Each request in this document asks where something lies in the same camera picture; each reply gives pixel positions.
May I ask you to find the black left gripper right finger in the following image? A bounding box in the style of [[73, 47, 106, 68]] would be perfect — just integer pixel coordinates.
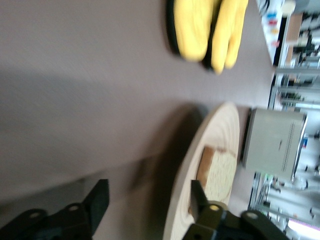
[[183, 179, 291, 240]]

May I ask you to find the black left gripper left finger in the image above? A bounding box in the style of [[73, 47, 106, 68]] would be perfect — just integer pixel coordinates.
[[0, 178, 110, 240]]

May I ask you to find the brown bread slice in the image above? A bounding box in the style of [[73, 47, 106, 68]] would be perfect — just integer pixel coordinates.
[[188, 146, 238, 216]]

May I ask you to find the round wooden plate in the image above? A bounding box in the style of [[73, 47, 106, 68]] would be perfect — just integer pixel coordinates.
[[162, 101, 241, 240]]

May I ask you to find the beige chrome two-slot toaster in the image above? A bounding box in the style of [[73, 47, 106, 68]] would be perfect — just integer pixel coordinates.
[[241, 107, 308, 183]]

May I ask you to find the brown table cloth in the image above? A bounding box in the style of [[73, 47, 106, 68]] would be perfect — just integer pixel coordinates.
[[0, 0, 277, 240]]

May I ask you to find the yellow quilted oven mitt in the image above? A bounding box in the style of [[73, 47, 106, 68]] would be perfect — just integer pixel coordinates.
[[202, 0, 250, 75], [166, 0, 216, 63]]

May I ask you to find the aluminium frame rack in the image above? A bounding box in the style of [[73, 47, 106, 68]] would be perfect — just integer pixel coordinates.
[[248, 0, 320, 240]]

